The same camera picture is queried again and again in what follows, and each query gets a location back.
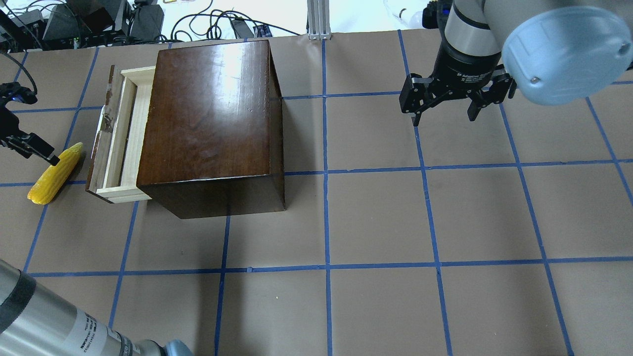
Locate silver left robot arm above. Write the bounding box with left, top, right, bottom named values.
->
left=0, top=82, right=192, bottom=356

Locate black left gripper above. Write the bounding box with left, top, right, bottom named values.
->
left=0, top=82, right=60, bottom=166

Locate aluminium frame post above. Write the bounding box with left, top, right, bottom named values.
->
left=307, top=0, right=331, bottom=41

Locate wooden drawer with white handle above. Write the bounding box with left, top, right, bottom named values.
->
left=86, top=65, right=156, bottom=204

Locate yellow corn cob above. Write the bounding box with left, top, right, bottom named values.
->
left=27, top=142, right=84, bottom=205

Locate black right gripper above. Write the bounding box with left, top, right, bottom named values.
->
left=399, top=42, right=517, bottom=128

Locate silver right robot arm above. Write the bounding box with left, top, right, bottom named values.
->
left=399, top=0, right=633, bottom=126

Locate dark wooden drawer cabinet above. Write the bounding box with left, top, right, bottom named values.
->
left=136, top=40, right=286, bottom=219

